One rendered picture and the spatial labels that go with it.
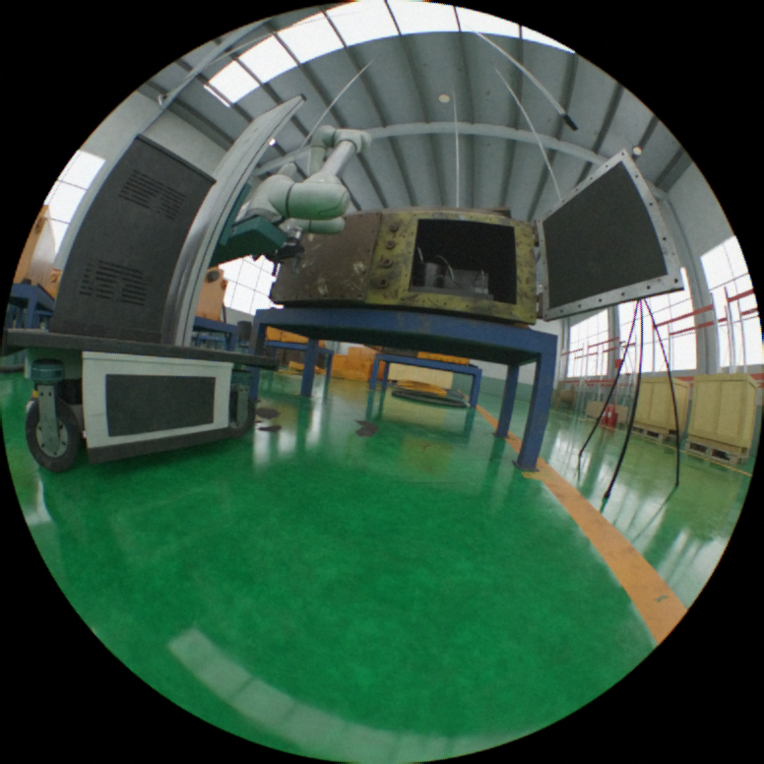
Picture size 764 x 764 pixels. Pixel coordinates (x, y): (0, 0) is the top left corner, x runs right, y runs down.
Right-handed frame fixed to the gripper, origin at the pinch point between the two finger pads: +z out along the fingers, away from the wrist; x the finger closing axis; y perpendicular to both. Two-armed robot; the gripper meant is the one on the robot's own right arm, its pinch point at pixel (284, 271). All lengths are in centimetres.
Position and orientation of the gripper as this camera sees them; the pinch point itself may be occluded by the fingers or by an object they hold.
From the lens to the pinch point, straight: 120.6
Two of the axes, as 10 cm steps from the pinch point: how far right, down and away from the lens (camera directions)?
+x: 9.4, 1.6, -2.9
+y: -2.9, 0.0, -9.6
